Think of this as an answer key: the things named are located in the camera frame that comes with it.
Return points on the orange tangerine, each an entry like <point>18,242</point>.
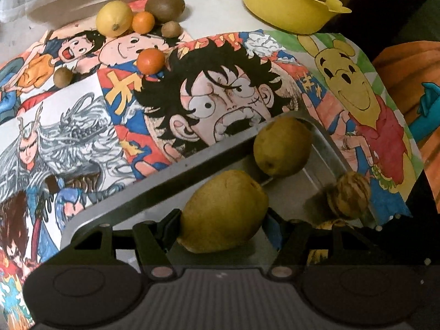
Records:
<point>151,62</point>
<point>143,22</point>

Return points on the bright yellow lemon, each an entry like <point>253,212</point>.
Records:
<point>114,18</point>

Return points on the metal tray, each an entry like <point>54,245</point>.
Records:
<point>213,158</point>

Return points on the small brown kiwi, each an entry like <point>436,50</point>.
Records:
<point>63,77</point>
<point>171,29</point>

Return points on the cartoon children drawing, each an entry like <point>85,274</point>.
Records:
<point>79,48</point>

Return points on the brown walnut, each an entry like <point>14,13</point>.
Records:
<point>333,224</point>
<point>349,196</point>

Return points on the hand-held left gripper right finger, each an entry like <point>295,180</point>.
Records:
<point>275,227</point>

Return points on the green-yellow lemon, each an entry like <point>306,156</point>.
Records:
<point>223,209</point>
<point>282,146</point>

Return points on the yellow plastic bowl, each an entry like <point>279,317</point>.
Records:
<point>285,10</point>

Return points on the orange and blue printed cloth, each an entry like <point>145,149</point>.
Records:
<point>405,65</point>

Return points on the cartoon printed tablecloth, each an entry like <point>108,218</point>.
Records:
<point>213,86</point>

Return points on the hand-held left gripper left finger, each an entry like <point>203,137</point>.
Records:
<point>172,227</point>

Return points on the large brown kiwi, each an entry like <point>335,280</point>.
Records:
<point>165,7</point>

